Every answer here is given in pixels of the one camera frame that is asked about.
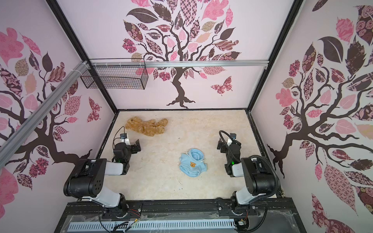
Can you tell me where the brown plush teddy bear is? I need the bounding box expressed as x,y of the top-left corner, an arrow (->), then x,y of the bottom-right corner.
125,116 -> 168,136

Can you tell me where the light blue fleece hoodie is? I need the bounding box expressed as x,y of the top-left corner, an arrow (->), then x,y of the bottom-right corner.
179,149 -> 207,178

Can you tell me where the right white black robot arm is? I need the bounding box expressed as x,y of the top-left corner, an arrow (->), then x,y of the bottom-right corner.
217,139 -> 280,205

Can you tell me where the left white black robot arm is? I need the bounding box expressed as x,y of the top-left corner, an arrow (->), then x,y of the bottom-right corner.
63,140 -> 141,211

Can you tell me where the left thin black cable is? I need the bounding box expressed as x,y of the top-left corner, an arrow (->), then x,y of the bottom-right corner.
112,126 -> 126,146

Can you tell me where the right black corrugated cable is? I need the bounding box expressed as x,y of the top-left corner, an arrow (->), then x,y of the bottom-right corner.
219,130 -> 281,202

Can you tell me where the black wire mesh basket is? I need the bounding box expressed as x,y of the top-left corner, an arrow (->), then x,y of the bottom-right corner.
80,58 -> 149,90

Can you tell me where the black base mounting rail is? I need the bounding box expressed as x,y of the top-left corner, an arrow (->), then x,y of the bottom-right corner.
55,198 -> 306,233

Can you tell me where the rear aluminium rail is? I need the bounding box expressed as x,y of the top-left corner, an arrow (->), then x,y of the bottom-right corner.
91,60 -> 269,68

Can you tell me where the aluminium rail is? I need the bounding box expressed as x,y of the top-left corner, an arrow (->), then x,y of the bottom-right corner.
1,61 -> 89,168
91,60 -> 269,68

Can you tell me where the white slotted cable duct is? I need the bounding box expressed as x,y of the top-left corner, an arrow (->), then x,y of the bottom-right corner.
65,219 -> 236,233

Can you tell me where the left aluminium rail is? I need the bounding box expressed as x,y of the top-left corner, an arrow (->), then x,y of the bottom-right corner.
1,61 -> 89,168

